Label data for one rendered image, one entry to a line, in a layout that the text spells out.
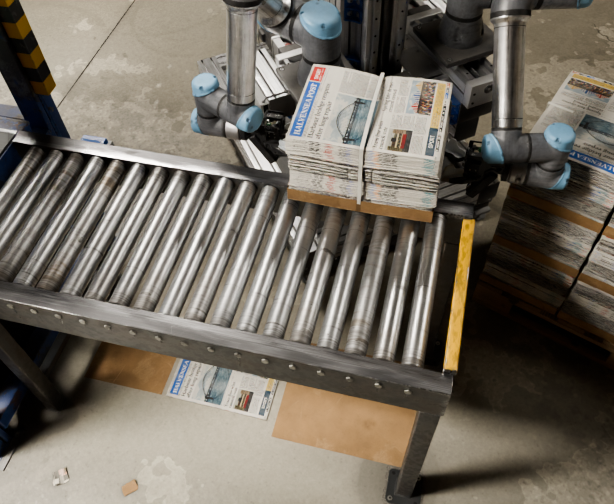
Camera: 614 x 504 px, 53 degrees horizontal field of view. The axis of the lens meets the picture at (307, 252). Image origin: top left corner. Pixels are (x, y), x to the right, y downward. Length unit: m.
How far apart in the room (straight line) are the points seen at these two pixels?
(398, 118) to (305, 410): 1.11
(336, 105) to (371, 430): 1.13
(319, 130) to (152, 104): 1.89
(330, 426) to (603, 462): 0.89
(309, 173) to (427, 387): 0.59
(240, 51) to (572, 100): 0.98
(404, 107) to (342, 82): 0.18
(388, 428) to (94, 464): 0.99
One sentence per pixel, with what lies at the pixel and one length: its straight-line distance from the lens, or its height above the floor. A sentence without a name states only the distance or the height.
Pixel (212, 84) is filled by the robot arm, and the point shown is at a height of 0.97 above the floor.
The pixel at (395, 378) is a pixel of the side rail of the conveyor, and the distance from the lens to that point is 1.39.
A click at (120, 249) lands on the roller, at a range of 1.66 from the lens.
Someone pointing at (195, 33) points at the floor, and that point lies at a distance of 3.74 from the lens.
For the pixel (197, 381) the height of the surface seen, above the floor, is 0.01.
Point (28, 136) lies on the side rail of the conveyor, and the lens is 2.05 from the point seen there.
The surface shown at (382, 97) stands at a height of 1.03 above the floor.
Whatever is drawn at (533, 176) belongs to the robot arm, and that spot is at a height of 0.83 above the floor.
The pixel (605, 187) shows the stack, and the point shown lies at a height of 0.78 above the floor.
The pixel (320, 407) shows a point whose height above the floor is 0.00.
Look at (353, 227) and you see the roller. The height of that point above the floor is 0.80.
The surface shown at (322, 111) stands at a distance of 1.56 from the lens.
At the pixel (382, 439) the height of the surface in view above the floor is 0.00.
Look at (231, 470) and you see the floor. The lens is 2.17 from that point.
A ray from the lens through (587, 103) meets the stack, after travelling 2.03.
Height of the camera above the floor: 2.05
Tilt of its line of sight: 54 degrees down
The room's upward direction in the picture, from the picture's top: 3 degrees counter-clockwise
